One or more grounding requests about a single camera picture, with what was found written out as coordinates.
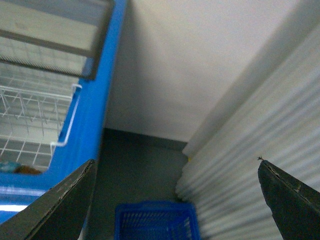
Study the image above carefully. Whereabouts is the white vertical blind curtain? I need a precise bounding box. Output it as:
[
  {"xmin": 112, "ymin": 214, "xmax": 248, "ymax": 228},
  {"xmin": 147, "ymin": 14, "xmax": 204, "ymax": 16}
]
[{"xmin": 175, "ymin": 27, "xmax": 320, "ymax": 240}]

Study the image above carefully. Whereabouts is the blue plastic shopping basket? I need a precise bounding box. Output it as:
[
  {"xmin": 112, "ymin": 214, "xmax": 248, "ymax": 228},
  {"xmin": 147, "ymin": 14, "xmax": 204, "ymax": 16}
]
[{"xmin": 113, "ymin": 201, "xmax": 201, "ymax": 240}]

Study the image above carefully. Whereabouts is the glass sliding freezer lid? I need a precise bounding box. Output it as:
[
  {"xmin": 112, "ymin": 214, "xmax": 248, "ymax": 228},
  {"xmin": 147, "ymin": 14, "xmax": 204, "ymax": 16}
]
[{"xmin": 0, "ymin": 0, "xmax": 116, "ymax": 80}]

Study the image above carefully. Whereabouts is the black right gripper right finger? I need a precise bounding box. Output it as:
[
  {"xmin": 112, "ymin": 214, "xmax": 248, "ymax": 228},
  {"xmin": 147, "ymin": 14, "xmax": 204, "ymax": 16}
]
[{"xmin": 257, "ymin": 156, "xmax": 320, "ymax": 240}]

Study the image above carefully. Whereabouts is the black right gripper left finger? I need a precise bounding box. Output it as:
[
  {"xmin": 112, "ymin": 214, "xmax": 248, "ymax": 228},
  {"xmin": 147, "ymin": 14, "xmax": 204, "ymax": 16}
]
[{"xmin": 0, "ymin": 159, "xmax": 97, "ymax": 240}]

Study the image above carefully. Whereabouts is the white wire freezer basket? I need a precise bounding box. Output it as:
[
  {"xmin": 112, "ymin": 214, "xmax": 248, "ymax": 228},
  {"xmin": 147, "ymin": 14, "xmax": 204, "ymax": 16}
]
[{"xmin": 0, "ymin": 84, "xmax": 82, "ymax": 173}]

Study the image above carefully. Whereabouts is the white chest freezer blue rim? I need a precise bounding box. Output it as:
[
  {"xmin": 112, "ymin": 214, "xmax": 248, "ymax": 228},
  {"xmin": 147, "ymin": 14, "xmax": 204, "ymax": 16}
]
[{"xmin": 0, "ymin": 0, "xmax": 127, "ymax": 225}]

